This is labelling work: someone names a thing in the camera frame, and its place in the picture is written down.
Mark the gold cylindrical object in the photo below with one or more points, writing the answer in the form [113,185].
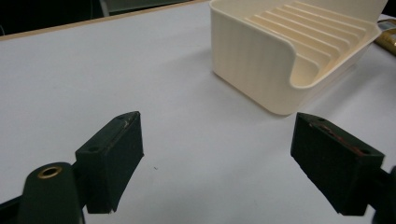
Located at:
[387,35]

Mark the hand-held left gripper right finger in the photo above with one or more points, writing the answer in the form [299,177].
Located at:
[336,168]

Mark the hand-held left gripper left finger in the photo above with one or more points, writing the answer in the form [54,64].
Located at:
[109,168]

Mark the cream plastic slotted rack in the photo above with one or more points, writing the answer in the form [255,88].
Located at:
[249,56]

